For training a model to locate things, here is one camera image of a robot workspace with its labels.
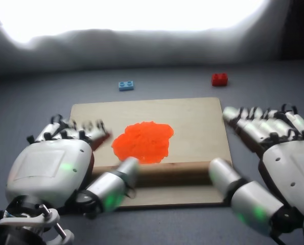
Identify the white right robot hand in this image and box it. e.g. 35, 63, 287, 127
208, 103, 304, 237

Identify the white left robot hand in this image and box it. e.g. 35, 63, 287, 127
5, 114, 140, 214

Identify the wooden rolling pin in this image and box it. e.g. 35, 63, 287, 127
91, 160, 214, 189

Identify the orange modelling clay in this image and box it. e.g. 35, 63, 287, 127
111, 121, 175, 164

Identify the light wooden board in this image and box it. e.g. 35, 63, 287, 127
69, 96, 233, 208

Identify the red toy brick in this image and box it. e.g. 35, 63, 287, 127
211, 72, 229, 87

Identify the light blue toy brick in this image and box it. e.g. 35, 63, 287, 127
118, 80, 136, 91

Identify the white backdrop sheet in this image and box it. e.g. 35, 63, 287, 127
0, 0, 304, 77

